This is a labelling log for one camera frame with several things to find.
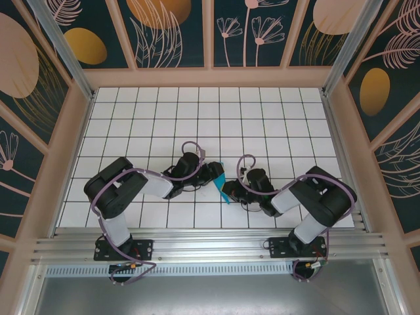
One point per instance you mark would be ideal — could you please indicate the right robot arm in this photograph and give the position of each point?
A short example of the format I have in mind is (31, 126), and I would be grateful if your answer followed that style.
(321, 200)

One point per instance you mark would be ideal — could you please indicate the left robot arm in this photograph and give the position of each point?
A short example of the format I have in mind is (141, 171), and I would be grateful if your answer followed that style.
(157, 185)

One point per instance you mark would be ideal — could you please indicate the grey metal sheet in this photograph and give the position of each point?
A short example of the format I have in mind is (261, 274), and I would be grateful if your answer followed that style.
(210, 295)

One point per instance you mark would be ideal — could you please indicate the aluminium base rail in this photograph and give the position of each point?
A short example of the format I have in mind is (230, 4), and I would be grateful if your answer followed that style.
(210, 244)

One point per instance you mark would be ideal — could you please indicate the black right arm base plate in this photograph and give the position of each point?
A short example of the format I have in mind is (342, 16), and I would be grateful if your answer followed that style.
(279, 247)

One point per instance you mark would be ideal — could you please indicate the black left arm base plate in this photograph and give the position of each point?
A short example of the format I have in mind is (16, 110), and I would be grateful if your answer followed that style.
(144, 249)

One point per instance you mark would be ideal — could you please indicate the aluminium corner post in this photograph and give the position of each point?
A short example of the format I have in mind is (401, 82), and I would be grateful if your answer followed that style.
(348, 42)
(65, 55)

